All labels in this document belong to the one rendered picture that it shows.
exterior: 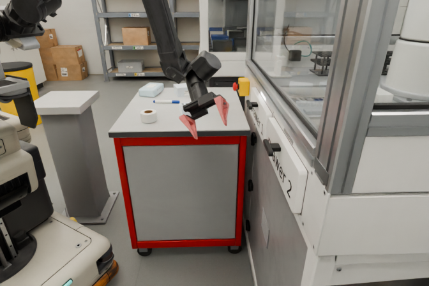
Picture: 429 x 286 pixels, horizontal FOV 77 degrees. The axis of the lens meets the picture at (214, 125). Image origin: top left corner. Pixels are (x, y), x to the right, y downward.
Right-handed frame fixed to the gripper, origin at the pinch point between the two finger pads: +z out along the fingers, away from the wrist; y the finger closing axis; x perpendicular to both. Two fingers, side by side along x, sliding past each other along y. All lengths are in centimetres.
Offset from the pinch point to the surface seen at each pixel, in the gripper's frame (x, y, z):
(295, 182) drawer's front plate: 7.3, -17.5, 22.5
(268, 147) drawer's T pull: 1.7, -14.0, 11.7
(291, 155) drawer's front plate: 5.7, -18.7, 16.6
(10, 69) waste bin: -66, 204, -177
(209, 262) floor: -74, 49, 36
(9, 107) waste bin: -82, 232, -154
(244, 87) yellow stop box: -43, -7, -31
